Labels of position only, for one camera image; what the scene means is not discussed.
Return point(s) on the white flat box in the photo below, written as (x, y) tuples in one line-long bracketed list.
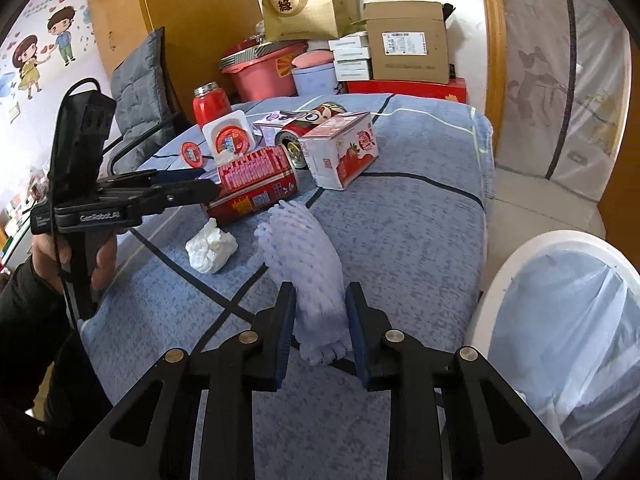
[(352, 54), (352, 65), (350, 41), (352, 75)]

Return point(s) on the purple milk carton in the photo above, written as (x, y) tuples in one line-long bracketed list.
[(272, 119)]

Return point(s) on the person's left forearm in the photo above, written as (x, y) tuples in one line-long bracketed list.
[(30, 340)]

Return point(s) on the grey cushioned chair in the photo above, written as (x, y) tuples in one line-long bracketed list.
[(140, 90)]

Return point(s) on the white yogurt cup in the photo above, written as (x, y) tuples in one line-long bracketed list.
[(227, 140)]

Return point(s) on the black chair frame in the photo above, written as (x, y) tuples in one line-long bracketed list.
[(150, 133)]

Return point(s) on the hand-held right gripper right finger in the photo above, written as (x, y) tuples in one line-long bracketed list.
[(356, 332)]

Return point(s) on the red thermos bottle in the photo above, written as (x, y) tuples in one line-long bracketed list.
[(210, 107)]

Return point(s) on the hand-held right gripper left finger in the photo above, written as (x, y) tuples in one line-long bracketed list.
[(285, 327)]

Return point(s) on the white foam fruit net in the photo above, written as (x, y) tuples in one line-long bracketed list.
[(305, 260)]

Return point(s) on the pink plastic bucket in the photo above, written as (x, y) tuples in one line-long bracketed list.
[(260, 82)]

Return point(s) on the brown paper bag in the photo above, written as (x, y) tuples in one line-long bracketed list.
[(300, 10)]

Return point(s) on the printed translucent curtain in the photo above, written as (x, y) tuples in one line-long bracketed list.
[(550, 85)]

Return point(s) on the wooden cabinet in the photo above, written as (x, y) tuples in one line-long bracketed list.
[(200, 20)]

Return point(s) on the clear bin liner bag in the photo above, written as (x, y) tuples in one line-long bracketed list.
[(550, 310)]

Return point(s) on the strawberry print milk carton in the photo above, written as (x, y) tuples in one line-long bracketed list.
[(340, 155)]

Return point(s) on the blue bucket with pink lid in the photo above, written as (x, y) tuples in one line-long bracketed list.
[(312, 80)]

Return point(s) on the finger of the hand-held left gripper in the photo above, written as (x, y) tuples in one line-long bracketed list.
[(185, 193), (165, 176)]

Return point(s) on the red labelled tin can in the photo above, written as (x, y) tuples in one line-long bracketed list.
[(255, 180)]

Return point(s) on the striped flat box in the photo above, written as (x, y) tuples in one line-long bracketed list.
[(250, 56)]

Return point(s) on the cartoon couple wall sticker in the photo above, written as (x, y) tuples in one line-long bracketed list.
[(30, 60)]

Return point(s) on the crumpled white tissue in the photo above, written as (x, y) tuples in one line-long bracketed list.
[(210, 250)]

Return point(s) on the cartoon print tin can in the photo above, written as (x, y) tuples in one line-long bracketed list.
[(302, 130)]

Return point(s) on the brown cardboard box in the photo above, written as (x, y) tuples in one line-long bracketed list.
[(400, 67)]

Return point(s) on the person's left hand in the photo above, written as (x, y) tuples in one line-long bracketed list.
[(46, 256)]

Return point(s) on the wooden door frame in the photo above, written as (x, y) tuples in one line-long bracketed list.
[(492, 35)]

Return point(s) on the white trash bin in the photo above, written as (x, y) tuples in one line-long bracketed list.
[(500, 285)]

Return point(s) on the red gift box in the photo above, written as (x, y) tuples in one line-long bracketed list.
[(425, 91)]

